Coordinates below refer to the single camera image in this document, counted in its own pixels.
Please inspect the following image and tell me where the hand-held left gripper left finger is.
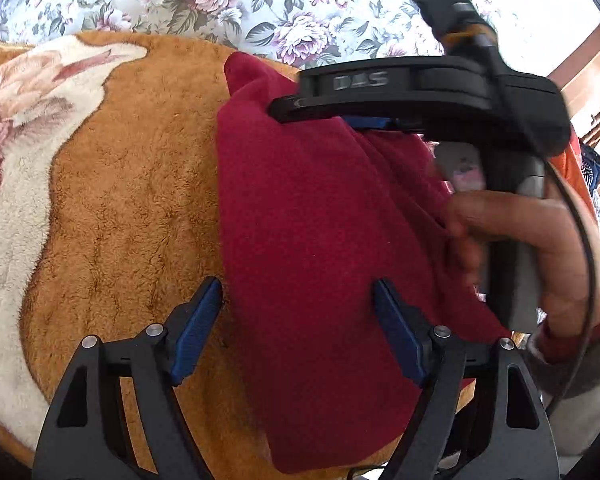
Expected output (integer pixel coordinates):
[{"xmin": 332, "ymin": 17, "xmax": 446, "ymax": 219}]
[{"xmin": 32, "ymin": 275, "xmax": 225, "ymax": 480}]

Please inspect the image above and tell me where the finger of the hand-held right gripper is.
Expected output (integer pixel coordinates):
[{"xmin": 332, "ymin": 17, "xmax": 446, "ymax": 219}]
[{"xmin": 267, "ymin": 95, "xmax": 417, "ymax": 132}]

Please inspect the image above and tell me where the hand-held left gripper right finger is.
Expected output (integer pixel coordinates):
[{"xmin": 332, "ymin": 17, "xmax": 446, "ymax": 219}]
[{"xmin": 372, "ymin": 278, "xmax": 562, "ymax": 480}]

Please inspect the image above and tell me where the dark red fleece sweater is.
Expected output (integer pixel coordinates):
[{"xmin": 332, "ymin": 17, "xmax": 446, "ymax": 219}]
[{"xmin": 216, "ymin": 51, "xmax": 513, "ymax": 475}]

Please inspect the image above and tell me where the person's right forearm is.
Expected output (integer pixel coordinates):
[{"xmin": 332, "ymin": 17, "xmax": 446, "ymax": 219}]
[{"xmin": 525, "ymin": 285, "xmax": 600, "ymax": 456}]

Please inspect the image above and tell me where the person's right hand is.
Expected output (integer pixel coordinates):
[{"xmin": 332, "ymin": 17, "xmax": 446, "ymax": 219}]
[{"xmin": 444, "ymin": 194, "xmax": 600, "ymax": 334}]

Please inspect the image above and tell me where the floral print quilt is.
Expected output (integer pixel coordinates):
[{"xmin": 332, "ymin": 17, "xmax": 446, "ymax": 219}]
[{"xmin": 0, "ymin": 0, "xmax": 600, "ymax": 73}]

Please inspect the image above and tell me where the blue patterned cloth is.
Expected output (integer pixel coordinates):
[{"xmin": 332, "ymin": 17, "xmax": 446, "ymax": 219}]
[{"xmin": 580, "ymin": 142, "xmax": 600, "ymax": 192}]

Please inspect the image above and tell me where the orange and cream plush blanket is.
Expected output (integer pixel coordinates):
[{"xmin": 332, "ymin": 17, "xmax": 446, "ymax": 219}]
[{"xmin": 0, "ymin": 30, "xmax": 481, "ymax": 480}]

